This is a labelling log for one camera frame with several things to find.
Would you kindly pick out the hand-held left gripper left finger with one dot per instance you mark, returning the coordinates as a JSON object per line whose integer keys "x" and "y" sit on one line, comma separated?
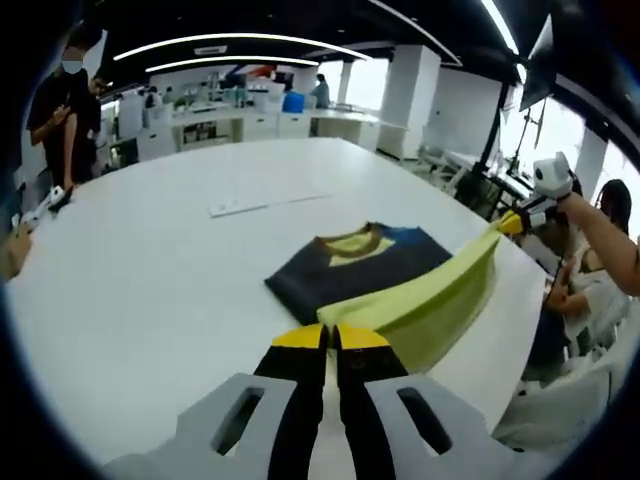
{"x": 230, "y": 425}

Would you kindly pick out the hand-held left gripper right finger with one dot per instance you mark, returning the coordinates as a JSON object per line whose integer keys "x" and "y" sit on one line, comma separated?
{"x": 450, "y": 435}

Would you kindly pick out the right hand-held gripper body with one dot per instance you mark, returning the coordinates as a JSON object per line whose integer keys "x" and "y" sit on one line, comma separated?
{"x": 552, "y": 175}

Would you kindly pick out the yellow grey blue garment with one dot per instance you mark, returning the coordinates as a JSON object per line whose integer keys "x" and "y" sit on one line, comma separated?
{"x": 360, "y": 270}

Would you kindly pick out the black metal stand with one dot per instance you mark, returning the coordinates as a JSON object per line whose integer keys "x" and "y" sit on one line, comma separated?
{"x": 492, "y": 165}

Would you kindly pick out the black studio light panel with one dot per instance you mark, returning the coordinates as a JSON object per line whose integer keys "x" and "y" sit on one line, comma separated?
{"x": 542, "y": 65}

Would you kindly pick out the grey mesh office chair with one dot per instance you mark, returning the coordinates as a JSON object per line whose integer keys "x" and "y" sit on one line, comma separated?
{"x": 565, "y": 410}

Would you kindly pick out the white square column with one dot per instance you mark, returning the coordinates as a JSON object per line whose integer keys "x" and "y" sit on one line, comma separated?
{"x": 415, "y": 100}

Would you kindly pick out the straight ceiling light strip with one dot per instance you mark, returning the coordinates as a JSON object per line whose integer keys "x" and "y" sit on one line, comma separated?
{"x": 500, "y": 20}

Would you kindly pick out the white flat strip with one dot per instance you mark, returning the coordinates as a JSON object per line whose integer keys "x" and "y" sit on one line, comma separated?
{"x": 250, "y": 205}

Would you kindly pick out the blue bin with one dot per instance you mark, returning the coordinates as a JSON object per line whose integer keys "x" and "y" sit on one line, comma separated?
{"x": 293, "y": 102}

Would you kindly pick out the brown paper bag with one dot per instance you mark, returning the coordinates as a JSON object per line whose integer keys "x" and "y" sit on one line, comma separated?
{"x": 12, "y": 255}

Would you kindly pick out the white device with black parts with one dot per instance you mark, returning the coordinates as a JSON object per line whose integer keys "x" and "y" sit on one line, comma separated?
{"x": 52, "y": 200}

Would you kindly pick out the row of white cabinets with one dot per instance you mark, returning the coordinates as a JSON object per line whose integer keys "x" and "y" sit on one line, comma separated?
{"x": 250, "y": 125}

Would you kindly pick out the short curved ceiling light strip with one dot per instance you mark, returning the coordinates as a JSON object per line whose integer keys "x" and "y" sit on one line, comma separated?
{"x": 230, "y": 61}

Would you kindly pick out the long curved ceiling light strip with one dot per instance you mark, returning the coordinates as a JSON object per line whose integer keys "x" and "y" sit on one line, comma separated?
{"x": 240, "y": 39}

